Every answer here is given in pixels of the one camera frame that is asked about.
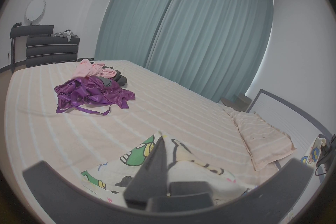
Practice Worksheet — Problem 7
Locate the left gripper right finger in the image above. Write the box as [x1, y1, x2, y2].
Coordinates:
[169, 181, 214, 196]

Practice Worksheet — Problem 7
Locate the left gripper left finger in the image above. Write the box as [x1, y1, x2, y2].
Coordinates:
[123, 135, 169, 212]

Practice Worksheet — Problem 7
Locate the white printed pyjama top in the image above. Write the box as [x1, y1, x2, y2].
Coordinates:
[80, 131, 328, 209]

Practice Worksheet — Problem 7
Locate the bed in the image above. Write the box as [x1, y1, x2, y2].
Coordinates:
[4, 60, 336, 223]

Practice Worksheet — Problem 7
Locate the pink striped pillow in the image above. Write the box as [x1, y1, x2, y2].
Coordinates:
[223, 107, 298, 172]

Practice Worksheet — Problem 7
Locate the grey bedside table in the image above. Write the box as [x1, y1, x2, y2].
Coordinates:
[220, 93, 252, 113]

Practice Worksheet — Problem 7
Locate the purple satin garment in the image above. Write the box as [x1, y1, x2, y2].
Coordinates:
[54, 76, 136, 116]

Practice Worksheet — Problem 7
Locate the dark grey garment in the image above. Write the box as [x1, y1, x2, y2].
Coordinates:
[97, 65, 128, 87]

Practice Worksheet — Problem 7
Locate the pink garment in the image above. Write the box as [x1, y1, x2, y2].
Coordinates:
[72, 58, 117, 79]

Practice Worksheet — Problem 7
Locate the black chest of drawers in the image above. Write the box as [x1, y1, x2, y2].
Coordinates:
[26, 35, 80, 68]

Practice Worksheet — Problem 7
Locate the grey crumpled cloth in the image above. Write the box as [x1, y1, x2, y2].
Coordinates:
[54, 29, 78, 42]

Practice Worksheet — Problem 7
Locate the black dressing table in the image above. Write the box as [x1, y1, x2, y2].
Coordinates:
[10, 24, 55, 74]

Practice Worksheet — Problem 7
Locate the round white mirror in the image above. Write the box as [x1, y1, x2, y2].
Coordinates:
[24, 0, 47, 26]

